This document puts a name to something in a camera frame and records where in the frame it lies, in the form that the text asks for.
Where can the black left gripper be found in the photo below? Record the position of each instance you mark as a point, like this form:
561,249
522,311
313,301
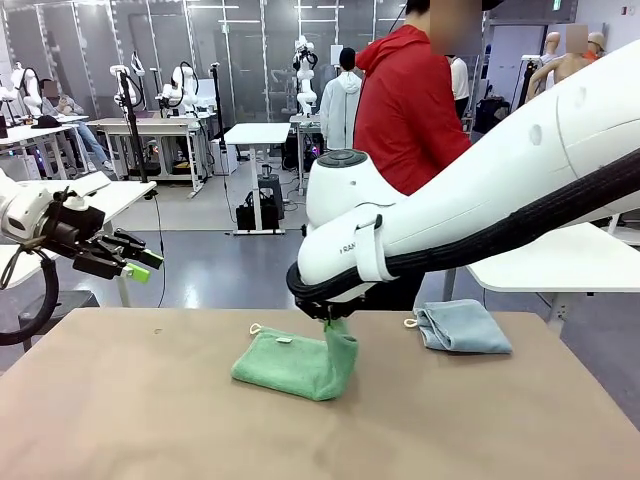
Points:
85,240

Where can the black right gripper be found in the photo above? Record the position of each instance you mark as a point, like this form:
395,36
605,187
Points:
330,306

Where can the green terry towel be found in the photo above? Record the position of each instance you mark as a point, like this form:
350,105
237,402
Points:
285,365

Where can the light blue terry towel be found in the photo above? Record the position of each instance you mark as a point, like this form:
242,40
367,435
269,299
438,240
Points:
465,330

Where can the tall white robot arm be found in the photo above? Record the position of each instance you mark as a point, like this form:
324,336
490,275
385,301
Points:
305,75

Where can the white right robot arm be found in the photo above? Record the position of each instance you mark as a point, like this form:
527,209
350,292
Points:
500,175

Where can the small white robot arm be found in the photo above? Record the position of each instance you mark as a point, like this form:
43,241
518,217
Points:
180,82

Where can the white side table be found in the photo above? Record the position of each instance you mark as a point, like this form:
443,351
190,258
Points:
550,270
127,195

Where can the dark grey plastic stool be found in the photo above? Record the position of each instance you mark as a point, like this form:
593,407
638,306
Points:
75,299

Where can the black bag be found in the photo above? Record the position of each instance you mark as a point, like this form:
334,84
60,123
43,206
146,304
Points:
250,215

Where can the small grey stool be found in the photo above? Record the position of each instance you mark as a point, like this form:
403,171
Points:
272,187

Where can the black tripod stand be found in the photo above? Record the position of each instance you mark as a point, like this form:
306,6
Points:
131,115

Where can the white standing desk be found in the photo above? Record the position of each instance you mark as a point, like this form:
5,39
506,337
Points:
257,132

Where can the seated person in grey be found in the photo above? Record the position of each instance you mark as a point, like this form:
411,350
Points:
60,105

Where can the black pole stand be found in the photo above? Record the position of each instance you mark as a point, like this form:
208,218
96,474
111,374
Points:
216,100

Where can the person in white hoodie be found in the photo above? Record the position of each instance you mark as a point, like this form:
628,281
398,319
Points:
340,110

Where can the person in red jacket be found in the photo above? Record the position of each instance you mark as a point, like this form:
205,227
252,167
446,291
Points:
405,100

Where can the person in cream top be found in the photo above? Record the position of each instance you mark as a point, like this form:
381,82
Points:
461,85

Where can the tan mannequin torso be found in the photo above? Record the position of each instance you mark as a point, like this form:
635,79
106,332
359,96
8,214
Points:
570,65

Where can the white mannequin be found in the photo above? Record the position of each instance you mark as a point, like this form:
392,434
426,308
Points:
552,42

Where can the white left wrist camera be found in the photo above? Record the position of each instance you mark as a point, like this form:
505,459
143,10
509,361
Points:
77,200

